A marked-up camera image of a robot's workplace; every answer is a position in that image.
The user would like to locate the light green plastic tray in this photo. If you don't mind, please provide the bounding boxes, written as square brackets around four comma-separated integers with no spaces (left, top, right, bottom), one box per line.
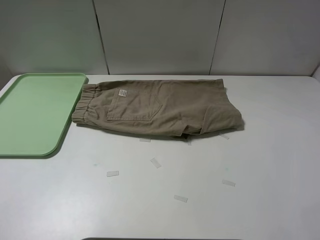
[0,73,87,157]

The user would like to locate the khaki shorts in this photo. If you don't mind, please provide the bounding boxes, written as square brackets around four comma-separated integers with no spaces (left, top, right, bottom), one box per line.
[71,79,244,137]

